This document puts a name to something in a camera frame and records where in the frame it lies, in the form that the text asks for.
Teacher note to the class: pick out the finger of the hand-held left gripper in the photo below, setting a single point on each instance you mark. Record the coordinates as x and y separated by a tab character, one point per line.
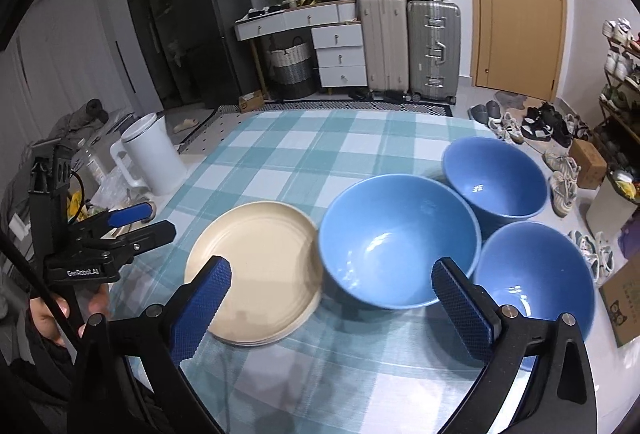
130	214
145	239

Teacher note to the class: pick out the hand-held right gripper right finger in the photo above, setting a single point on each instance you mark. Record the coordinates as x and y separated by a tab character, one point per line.
462	309

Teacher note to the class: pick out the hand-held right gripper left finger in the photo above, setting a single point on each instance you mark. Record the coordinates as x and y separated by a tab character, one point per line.
200	309

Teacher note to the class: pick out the cream round plate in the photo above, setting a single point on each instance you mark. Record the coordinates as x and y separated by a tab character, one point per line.
252	345
260	259
250	342

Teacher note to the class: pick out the blue bowl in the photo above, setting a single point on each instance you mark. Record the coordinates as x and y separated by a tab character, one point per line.
535	264
495	174
395	239

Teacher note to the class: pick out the person's left hand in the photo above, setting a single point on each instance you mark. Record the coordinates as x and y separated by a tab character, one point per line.
47	316

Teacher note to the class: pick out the clear plastic bag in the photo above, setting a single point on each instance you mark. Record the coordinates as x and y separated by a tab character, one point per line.
112	186

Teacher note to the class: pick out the white electric kettle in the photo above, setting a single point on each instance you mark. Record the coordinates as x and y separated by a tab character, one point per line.
150	154

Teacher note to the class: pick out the dark cloth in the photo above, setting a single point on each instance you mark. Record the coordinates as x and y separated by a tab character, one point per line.
80	119

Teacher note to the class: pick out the beige slipper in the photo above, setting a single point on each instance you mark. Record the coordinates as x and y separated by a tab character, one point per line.
186	125

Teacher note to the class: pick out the white dotted floor mat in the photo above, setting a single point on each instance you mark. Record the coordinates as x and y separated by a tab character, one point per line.
205	134

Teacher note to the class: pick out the printed cardboard box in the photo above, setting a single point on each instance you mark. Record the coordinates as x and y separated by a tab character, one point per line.
625	304

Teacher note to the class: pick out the small cardboard box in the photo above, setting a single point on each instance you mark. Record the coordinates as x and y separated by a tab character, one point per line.
250	103

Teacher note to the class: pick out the white bin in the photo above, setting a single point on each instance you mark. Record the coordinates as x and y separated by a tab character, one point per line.
605	214

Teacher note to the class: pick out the purple bag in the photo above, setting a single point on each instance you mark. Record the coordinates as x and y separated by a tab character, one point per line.
631	234

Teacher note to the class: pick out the teal checked tablecloth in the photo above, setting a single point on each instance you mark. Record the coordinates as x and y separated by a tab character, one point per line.
310	149

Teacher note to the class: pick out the plain brown cardboard box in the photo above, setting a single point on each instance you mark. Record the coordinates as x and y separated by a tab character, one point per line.
589	164

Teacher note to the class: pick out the black fridge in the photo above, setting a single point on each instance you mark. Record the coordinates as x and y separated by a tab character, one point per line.
215	39

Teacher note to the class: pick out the scattered shoes group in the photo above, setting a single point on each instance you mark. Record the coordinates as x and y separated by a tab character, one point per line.
535	124

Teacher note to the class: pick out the dark wardrobe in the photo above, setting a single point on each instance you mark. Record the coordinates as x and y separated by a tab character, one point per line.
150	14

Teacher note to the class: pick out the woven laundry basket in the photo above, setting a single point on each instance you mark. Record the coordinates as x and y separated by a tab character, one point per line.
292	69

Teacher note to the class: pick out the black and white zigzag rug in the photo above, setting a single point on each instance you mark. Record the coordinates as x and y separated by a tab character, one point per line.
350	107

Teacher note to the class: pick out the white dressing table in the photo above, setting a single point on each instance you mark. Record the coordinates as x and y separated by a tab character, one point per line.
340	59

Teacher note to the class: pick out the silver suitcase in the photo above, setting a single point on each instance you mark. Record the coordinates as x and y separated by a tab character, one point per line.
432	49

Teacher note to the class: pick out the wooden shoe rack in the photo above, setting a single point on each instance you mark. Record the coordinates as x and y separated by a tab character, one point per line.
607	79

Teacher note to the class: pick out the beige suitcase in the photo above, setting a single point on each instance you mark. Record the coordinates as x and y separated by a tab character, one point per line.
382	44

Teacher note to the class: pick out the shoe rack with shoes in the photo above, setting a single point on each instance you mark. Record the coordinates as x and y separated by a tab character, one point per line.
622	64

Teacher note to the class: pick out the wooden door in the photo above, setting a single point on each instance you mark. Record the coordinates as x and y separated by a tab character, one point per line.
520	14

